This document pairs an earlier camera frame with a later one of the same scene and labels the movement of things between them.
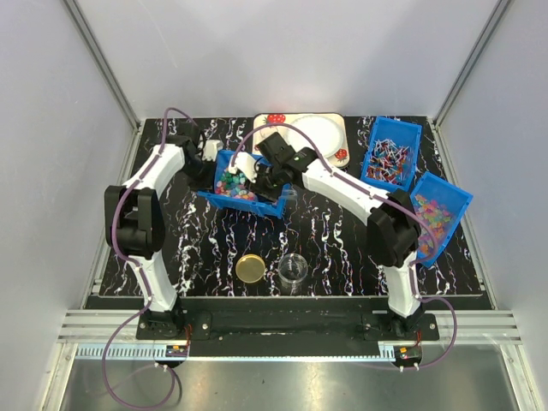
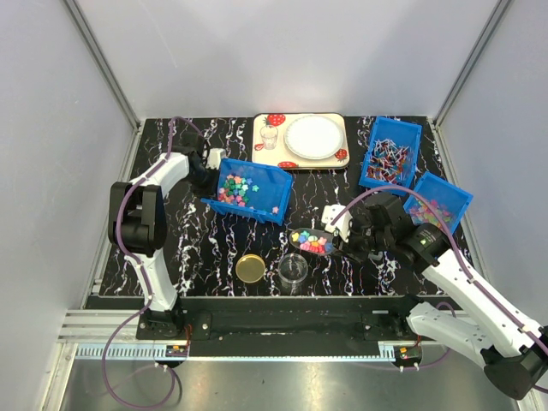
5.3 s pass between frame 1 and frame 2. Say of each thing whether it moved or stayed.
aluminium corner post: stayed
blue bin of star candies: moved
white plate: stayed
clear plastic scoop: moved
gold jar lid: stayed
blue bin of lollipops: stayed
